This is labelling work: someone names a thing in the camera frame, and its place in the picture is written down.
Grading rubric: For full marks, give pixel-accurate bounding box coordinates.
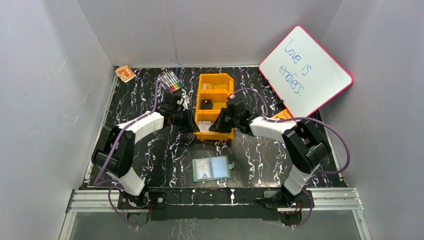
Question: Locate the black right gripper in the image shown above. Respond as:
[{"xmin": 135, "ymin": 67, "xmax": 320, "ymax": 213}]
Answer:
[{"xmin": 209, "ymin": 108, "xmax": 239, "ymax": 134}]

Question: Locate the mint green card holder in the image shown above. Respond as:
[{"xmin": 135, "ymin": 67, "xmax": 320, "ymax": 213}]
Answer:
[{"xmin": 192, "ymin": 156, "xmax": 235, "ymax": 183}]

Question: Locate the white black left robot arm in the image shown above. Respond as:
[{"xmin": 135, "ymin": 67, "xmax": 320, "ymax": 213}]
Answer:
[{"xmin": 91, "ymin": 93, "xmax": 199, "ymax": 208}]

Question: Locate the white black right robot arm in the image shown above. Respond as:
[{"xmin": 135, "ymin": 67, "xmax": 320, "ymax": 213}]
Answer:
[{"xmin": 209, "ymin": 95, "xmax": 331, "ymax": 207}]

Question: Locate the grey card in bin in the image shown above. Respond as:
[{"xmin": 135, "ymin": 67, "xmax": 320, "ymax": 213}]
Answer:
[{"xmin": 197, "ymin": 120, "xmax": 212, "ymax": 133}]

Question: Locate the small orange card box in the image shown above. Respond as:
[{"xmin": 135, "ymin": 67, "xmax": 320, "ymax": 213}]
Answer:
[{"xmin": 115, "ymin": 65, "xmax": 136, "ymax": 83}]

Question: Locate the black item in bin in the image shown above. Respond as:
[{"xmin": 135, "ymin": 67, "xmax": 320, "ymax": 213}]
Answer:
[{"xmin": 199, "ymin": 99, "xmax": 213, "ymax": 110}]

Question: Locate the beige item in bin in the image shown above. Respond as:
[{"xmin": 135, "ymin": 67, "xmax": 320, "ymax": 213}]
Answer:
[{"xmin": 202, "ymin": 82, "xmax": 214, "ymax": 90}]

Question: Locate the pack of coloured markers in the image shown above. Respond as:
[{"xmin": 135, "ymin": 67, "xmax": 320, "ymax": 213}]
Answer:
[{"xmin": 157, "ymin": 70, "xmax": 184, "ymax": 94}]

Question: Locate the orange cover book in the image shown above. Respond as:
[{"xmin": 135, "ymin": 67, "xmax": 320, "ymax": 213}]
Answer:
[{"xmin": 271, "ymin": 109, "xmax": 292, "ymax": 120}]

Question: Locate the pink framed whiteboard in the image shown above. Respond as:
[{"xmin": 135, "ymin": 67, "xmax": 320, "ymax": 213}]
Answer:
[{"xmin": 258, "ymin": 25, "xmax": 354, "ymax": 117}]

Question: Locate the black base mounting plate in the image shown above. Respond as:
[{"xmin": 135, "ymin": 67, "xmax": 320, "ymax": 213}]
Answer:
[{"xmin": 117, "ymin": 187, "xmax": 315, "ymax": 225}]

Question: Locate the aluminium rail frame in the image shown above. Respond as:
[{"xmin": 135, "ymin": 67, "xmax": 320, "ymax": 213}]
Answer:
[{"xmin": 59, "ymin": 187, "xmax": 372, "ymax": 240}]

